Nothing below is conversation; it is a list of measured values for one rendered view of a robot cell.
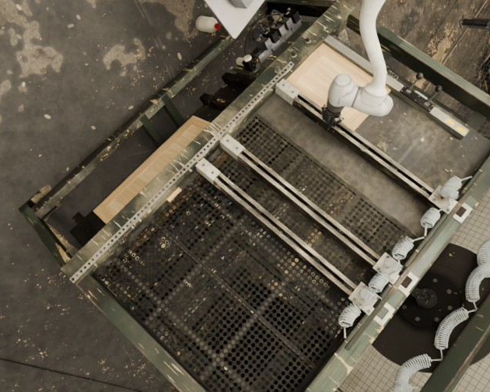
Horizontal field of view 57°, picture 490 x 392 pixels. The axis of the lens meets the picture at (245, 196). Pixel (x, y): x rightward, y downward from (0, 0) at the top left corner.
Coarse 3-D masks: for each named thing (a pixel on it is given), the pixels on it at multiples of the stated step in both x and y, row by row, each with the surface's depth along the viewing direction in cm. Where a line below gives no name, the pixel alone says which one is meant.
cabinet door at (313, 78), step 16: (320, 48) 262; (304, 64) 259; (320, 64) 259; (336, 64) 259; (352, 64) 258; (288, 80) 255; (304, 80) 256; (320, 80) 255; (368, 80) 254; (320, 96) 252; (352, 112) 248; (352, 128) 244
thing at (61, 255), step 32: (288, 0) 302; (320, 0) 284; (224, 32) 311; (192, 64) 301; (160, 96) 290; (224, 96) 304; (128, 128) 283; (256, 128) 268; (96, 160) 277; (64, 192) 272; (32, 224) 258; (96, 224) 273; (64, 256) 227
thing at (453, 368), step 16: (416, 288) 256; (480, 320) 229; (464, 336) 227; (480, 336) 224; (448, 352) 226; (464, 352) 222; (448, 368) 221; (464, 368) 221; (432, 384) 219; (448, 384) 217
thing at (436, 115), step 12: (336, 48) 260; (348, 48) 260; (348, 60) 260; (360, 60) 257; (372, 72) 254; (396, 84) 251; (420, 108) 247; (432, 120) 247; (444, 120) 243; (456, 132) 241
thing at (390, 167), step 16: (288, 96) 248; (304, 96) 246; (304, 112) 248; (320, 112) 244; (336, 128) 239; (352, 144) 237; (368, 144) 235; (368, 160) 238; (384, 160) 234; (400, 176) 229; (416, 192) 228; (432, 192) 226; (448, 192) 214; (448, 208) 218
